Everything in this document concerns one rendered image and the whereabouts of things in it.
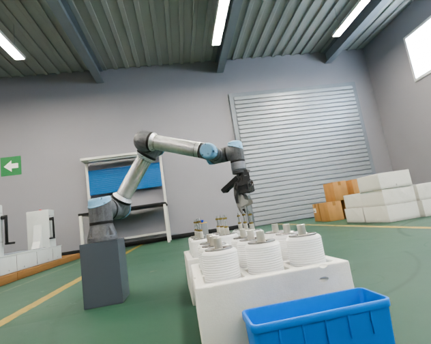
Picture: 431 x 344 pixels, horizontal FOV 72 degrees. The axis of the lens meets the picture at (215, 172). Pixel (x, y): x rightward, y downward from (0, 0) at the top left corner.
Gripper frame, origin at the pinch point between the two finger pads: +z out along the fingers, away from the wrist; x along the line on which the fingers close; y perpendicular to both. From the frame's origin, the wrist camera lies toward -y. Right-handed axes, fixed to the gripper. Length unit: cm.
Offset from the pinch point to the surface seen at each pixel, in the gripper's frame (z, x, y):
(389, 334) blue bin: 29, -63, 59
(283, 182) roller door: -52, 513, -137
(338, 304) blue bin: 25, -58, 50
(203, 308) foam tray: 21, -75, 23
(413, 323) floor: 35, -43, 63
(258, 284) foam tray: 18, -67, 34
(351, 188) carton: -11, 391, 11
